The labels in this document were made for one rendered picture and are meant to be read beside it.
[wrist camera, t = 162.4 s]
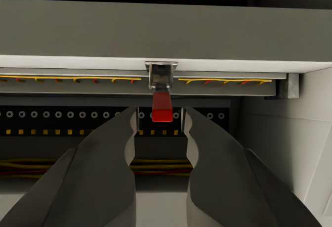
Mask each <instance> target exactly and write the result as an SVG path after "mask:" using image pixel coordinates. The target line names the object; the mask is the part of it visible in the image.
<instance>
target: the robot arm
mask: <svg viewBox="0 0 332 227"><path fill-rule="evenodd" d="M181 131H182V132H184V133H185V135H186V136H187V138H188V144H187V153H186V156H187V158H188V159H189V161H190V162H191V164H192V166H193V170H192V171H191V173H190V176H189V184H188V191H187V199H186V211H187V226H188V227H322V225H321V224H320V223H319V222H318V220H317V219H316V218H315V217H314V215H313V214H312V213H311V212H310V211H309V209H308V208H307V207H306V206H305V205H304V204H303V203H302V202H301V201H300V199H299V198H298V197H297V196H296V195H295V194H294V193H293V192H292V191H291V190H290V189H289V188H288V187H287V186H286V185H285V184H284V183H283V182H282V181H281V180H280V179H279V178H278V177H277V176H276V175H275V174H274V173H273V172H272V171H271V169H270V168H269V167H268V166H267V165H266V164H265V163H264V162H263V161H262V160H261V159H260V158H259V157H258V156H257V155H256V154H255V153H254V152H253V151H252V150H251V149H244V148H243V147H242V146H241V145H240V144H239V143H238V142H237V141H236V140H235V139H234V138H233V137H232V136H231V135H230V134H229V133H228V132H226V131H225V130H224V129H223V128H222V127H220V126H219V125H217V124H216V123H214V122H213V121H211V120H210V119H208V118H207V117H205V116H204V115H202V114H201V113H199V112H198V111H196V110H195V109H193V108H191V107H188V106H186V107H182V109H181ZM137 132H139V107H136V106H131V107H129V108H127V109H126V110H124V111H123V112H121V113H119V114H118V115H116V116H115V117H113V118H112V119H110V120H109V121H107V122H106V123H104V124H103V125H101V126H100V127H98V128H97V129H95V130H94V131H93V132H91V133H90V134H89V135H88V136H87V137H86V138H85V139H84V140H83V141H82V142H81V143H80V144H79V145H78V146H77V147H76V148H69V149H68V150H67V151H66V152H65V153H64V154H63V155H62V156H61V157H60V158H59V159H58V160H57V161H56V162H55V164H54V165H53V166H52V167H51V168H50V169H49V170H48V171H47V172H46V173H45V174H44V175H43V176H42V177H41V178H40V179H39V180H38V181H37V182H36V183H35V184H34V185H33V186H32V187H31V188H30V189H29V190H28V191H27V192H26V193H25V194H24V195H23V196H22V197H21V198H20V199H19V201H18V202H17V203H16V204H15V205H14V206H13V207H12V208H11V209H10V210H9V211H8V213H7V214H6V215H5V216H4V217H3V219H2V220H1V221H0V227H136V191H135V175H134V172H133V171H132V170H131V169H130V167H129V165H130V163H131V161H132V160H133V159H134V157H135V149H134V136H135V134H136V133H137Z"/></svg>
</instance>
